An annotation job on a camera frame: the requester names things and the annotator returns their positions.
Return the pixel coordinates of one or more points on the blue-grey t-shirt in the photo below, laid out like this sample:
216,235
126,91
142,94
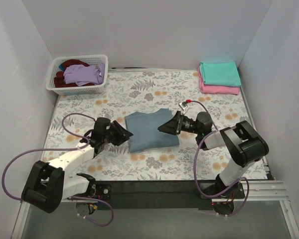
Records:
146,135

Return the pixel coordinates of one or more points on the dark red garment in basket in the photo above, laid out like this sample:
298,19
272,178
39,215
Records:
59,79

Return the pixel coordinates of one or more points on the lilac t-shirt in basket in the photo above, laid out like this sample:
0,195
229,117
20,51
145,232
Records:
82,75

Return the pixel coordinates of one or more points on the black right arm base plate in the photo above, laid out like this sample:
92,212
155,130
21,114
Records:
209,193

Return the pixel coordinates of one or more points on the floral patterned table mat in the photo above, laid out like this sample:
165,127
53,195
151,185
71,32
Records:
145,92

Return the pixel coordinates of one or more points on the folded pink t-shirt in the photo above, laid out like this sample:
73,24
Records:
211,89

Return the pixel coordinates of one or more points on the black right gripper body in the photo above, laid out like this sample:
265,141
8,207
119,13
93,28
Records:
178,123

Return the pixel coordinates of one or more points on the aluminium front frame rail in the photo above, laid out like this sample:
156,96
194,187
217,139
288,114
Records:
268,190

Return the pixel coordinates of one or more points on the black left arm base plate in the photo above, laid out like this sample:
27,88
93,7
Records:
102,190

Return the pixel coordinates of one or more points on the white plastic laundry basket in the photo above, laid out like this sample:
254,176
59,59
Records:
89,59

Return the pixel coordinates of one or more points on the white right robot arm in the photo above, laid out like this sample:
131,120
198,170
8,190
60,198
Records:
242,141

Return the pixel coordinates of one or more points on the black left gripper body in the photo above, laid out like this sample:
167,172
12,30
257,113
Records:
115,133

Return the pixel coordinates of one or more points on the folded teal t-shirt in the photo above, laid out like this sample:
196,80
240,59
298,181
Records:
220,74

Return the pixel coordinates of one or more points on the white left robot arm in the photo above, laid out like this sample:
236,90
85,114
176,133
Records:
51,182

